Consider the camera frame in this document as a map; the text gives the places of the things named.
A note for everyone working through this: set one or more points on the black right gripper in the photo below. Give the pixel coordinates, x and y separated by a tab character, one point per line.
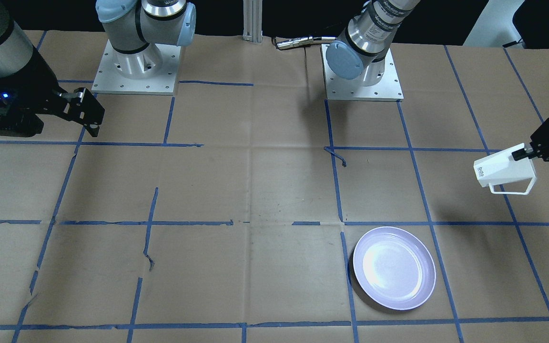
41	80

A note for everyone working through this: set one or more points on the white faceted mug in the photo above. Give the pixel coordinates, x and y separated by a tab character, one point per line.
506	167

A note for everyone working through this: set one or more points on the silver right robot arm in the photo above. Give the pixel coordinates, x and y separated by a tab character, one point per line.
131	26

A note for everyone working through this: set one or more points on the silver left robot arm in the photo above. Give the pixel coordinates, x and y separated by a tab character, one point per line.
358	56

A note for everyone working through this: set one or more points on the lilac round plate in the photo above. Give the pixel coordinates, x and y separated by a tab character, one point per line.
394	268

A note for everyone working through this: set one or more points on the brown paper table cover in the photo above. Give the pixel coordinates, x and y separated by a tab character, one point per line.
228	213

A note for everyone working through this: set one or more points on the aluminium frame post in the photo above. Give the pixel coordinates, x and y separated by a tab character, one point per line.
252	18

